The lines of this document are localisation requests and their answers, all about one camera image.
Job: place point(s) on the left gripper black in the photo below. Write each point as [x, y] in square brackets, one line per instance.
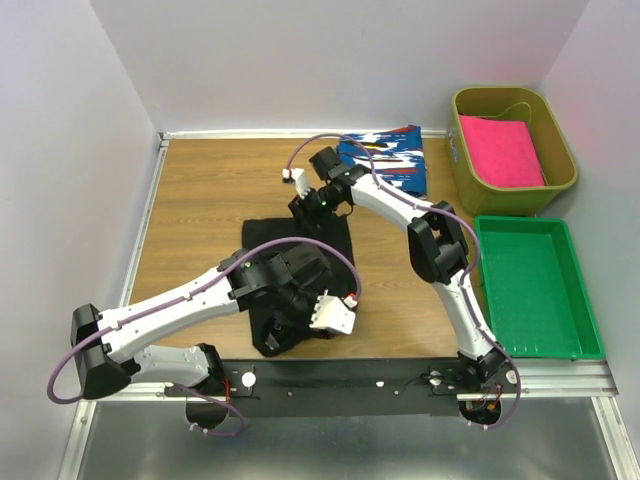
[302, 325]

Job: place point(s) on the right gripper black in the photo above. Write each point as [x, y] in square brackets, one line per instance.
[309, 219]

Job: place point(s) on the black garment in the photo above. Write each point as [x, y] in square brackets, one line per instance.
[330, 240]

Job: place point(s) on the blue white red patterned pants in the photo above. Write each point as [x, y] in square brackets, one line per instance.
[397, 155]

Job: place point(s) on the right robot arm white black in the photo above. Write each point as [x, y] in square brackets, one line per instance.
[437, 248]

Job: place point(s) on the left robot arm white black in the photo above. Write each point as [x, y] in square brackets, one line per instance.
[117, 347]

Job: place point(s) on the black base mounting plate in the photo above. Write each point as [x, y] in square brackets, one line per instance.
[271, 388]

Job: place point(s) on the pink folded cloth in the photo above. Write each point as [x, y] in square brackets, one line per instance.
[502, 152]

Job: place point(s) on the olive green plastic bin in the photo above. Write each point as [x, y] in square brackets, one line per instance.
[509, 103]

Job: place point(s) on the green plastic tray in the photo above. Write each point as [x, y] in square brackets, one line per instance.
[537, 302]

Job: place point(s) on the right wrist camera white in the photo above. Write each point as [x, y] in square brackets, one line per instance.
[299, 179]

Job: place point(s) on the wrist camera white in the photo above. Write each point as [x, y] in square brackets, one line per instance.
[299, 179]
[334, 314]

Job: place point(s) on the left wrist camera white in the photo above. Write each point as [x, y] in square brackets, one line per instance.
[334, 314]

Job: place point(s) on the aluminium frame rail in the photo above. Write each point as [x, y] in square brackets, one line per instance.
[553, 430]

